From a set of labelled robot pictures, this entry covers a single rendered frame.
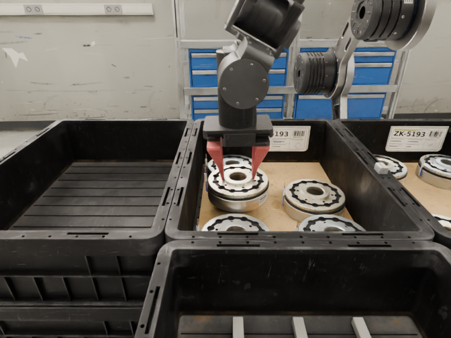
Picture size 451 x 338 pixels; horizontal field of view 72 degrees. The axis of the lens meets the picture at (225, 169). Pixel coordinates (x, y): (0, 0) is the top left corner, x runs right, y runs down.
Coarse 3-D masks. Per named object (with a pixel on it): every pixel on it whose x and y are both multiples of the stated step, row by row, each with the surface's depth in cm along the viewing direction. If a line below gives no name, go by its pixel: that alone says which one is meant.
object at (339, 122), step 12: (336, 120) 67; (348, 120) 67; (360, 120) 67; (372, 120) 67; (384, 120) 67; (396, 120) 67; (408, 120) 67; (420, 120) 67; (432, 120) 67; (444, 120) 67; (348, 132) 61; (360, 144) 56; (372, 156) 51; (396, 180) 44; (408, 192) 41; (420, 204) 39; (432, 216) 37; (432, 228) 35; (444, 228) 35; (444, 240) 34
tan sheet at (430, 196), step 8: (408, 168) 69; (408, 176) 66; (416, 176) 66; (408, 184) 63; (416, 184) 63; (424, 184) 63; (416, 192) 60; (424, 192) 60; (432, 192) 60; (440, 192) 60; (448, 192) 60; (424, 200) 58; (432, 200) 58; (440, 200) 58; (448, 200) 58; (432, 208) 55; (440, 208) 55; (448, 208) 55; (448, 216) 53
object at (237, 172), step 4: (228, 172) 53; (232, 172) 53; (236, 172) 53; (240, 172) 53; (244, 172) 53; (248, 172) 53; (224, 176) 52; (228, 176) 52; (248, 176) 52; (224, 180) 52; (228, 180) 51; (232, 180) 51; (244, 180) 51; (248, 180) 51; (232, 184) 50; (236, 184) 50; (240, 184) 50; (244, 184) 50
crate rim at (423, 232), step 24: (288, 120) 67; (312, 120) 67; (192, 144) 56; (384, 192) 42; (168, 216) 37; (408, 216) 37; (168, 240) 34; (312, 240) 33; (336, 240) 33; (360, 240) 33; (384, 240) 33; (408, 240) 33; (432, 240) 34
